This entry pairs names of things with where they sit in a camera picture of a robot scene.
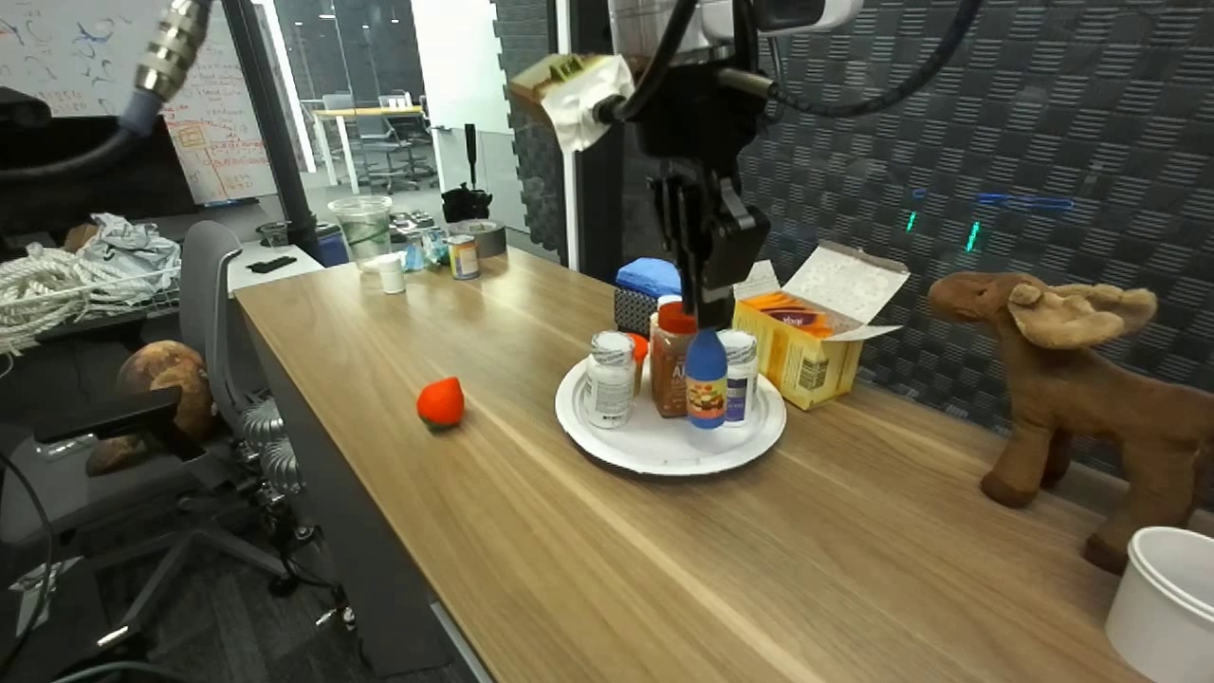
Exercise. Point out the orange lid yellow putty tub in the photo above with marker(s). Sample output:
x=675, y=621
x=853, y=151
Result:
x=640, y=348

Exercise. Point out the small black object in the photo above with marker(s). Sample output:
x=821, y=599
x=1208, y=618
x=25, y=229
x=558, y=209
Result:
x=467, y=204

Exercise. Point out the black phone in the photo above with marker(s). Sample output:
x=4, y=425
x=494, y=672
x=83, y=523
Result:
x=269, y=263

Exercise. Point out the grey duct tape roll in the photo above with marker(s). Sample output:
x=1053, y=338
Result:
x=492, y=242

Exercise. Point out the clear plastic container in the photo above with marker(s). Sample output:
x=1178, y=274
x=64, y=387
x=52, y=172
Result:
x=365, y=229

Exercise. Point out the orange lid spice jar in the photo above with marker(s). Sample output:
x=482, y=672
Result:
x=670, y=366

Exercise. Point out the small white jar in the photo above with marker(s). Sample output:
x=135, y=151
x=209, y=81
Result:
x=393, y=274

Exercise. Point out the blue tape strip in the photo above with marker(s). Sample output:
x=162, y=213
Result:
x=1024, y=204

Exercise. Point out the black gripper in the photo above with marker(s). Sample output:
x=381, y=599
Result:
x=697, y=115

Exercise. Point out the white side table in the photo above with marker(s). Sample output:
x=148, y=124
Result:
x=284, y=284

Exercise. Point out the white paper plate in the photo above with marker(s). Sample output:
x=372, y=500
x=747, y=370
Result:
x=659, y=451

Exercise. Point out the grey office chair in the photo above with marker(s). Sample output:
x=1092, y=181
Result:
x=209, y=317

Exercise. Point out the blue toy bottle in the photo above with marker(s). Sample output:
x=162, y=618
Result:
x=706, y=381

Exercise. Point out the brown plush moose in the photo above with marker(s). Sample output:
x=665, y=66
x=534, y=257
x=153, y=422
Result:
x=1085, y=403

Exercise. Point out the white pill bottle grey label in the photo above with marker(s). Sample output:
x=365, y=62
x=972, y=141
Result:
x=611, y=381

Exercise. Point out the white bottle purple label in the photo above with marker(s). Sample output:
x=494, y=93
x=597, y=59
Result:
x=741, y=374

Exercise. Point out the red toy strawberry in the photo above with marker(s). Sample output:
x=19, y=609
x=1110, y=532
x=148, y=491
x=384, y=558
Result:
x=440, y=403

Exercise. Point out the white round plastic cup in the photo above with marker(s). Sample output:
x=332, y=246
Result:
x=1171, y=611

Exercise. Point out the open yellow cardboard box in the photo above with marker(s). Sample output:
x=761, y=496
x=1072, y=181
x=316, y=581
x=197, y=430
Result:
x=810, y=348

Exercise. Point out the yellow can grey lid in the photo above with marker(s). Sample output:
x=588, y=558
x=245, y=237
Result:
x=465, y=260

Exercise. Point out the brown plush toy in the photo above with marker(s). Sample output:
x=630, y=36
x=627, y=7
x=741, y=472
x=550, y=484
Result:
x=172, y=381

